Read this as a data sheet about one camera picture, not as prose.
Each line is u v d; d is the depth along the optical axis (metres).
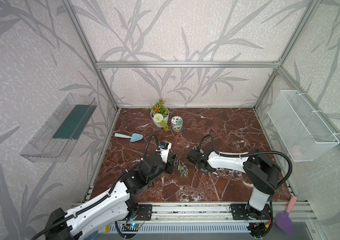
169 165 0.64
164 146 0.63
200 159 0.66
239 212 0.75
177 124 1.02
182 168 0.74
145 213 0.74
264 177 0.46
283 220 0.71
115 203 0.49
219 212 0.75
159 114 0.96
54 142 0.63
